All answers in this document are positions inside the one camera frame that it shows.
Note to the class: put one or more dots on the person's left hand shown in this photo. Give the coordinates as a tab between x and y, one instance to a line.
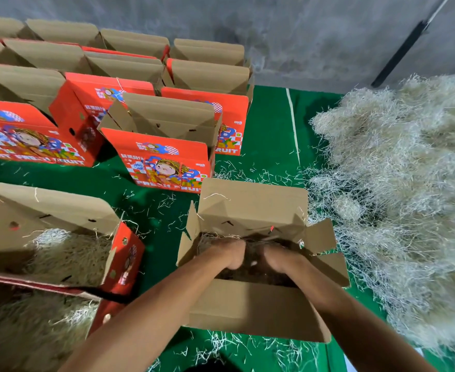
227	253

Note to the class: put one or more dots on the person's right hand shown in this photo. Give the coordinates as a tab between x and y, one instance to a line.
283	261

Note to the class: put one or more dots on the red printed cardboard box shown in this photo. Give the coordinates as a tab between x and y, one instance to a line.
41	209
251	310
107	310

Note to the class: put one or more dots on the pile of shredded paper filler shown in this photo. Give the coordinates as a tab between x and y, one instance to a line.
406	189

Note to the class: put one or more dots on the group of red fruit boxes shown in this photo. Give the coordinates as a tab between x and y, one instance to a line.
96	89

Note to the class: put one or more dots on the person's left forearm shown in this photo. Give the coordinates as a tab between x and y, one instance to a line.
150	321

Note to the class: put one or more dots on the person's right forearm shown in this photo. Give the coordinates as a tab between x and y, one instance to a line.
367	321

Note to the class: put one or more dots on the white pole with black grip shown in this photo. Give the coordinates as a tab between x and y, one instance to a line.
402	52

